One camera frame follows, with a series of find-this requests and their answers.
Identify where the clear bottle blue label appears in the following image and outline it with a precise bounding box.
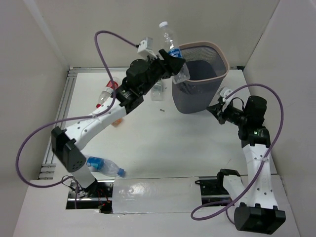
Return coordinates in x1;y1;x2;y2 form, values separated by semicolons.
159;21;190;84

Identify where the clear bottle green white label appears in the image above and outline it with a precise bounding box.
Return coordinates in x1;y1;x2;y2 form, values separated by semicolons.
151;79;163;102

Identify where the clear bottle red cap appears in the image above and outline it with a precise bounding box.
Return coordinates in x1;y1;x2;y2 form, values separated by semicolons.
96;77;120;108

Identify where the orange juice bottle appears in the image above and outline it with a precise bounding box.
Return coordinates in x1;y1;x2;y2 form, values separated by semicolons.
112;118;123;127

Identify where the clear bottle blue cap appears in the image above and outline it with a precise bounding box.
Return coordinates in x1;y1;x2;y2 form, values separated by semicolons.
86;156;125;177

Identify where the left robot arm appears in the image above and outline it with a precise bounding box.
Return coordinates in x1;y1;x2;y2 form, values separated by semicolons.
51;49;185;197

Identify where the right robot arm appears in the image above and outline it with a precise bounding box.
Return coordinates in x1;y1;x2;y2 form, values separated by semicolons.
207;96;286;235

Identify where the grey mesh waste bin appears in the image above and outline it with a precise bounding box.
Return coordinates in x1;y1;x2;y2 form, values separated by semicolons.
172;41;230;114

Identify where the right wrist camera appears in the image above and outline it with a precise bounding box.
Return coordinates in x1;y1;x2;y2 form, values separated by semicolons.
218;87;233;104

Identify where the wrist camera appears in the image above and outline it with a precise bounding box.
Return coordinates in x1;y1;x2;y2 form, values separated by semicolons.
218;87;233;104
137;37;156;59

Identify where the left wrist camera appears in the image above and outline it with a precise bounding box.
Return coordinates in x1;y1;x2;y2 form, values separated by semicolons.
137;37;156;59

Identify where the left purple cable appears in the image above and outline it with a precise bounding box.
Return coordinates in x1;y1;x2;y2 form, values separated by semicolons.
15;30;139;189

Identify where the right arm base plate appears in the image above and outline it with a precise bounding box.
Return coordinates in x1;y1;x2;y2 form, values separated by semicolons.
195;177;230;204

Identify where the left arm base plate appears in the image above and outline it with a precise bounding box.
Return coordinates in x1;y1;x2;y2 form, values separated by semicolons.
66;180;114;214

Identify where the aluminium rail frame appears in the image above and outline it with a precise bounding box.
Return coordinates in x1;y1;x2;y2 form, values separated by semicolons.
38;66;245;180

